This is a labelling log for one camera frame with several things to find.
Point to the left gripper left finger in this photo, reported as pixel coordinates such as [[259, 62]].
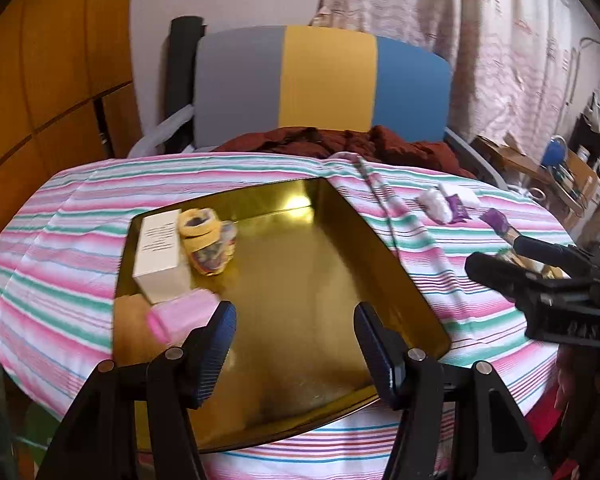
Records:
[[178, 380]]

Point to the striped pink green bedsheet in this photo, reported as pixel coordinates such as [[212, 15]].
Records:
[[60, 257]]

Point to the wooden wardrobe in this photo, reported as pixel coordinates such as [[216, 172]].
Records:
[[66, 91]]

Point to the colourful candy bag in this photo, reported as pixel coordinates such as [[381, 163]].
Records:
[[213, 259]]

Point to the tricolour chair backrest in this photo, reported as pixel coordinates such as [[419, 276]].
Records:
[[260, 78]]

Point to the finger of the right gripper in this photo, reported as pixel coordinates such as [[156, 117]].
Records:
[[550, 252], [512, 282]]

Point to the yellow tape roll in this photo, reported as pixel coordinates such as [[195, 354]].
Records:
[[198, 228]]

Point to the purple snack packet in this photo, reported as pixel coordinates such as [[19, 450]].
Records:
[[458, 210]]

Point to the pink patterned curtain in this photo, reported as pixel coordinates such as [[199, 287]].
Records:
[[522, 69]]

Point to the wooden side table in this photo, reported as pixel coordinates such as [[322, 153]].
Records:
[[569, 203]]

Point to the dark red blanket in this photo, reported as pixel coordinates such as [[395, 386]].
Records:
[[379, 144]]

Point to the gold metal tray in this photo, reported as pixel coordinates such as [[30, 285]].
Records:
[[304, 259]]

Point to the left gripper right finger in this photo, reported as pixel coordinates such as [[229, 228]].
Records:
[[410, 382]]

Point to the white cardboard box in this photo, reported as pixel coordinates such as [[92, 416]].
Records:
[[161, 268]]

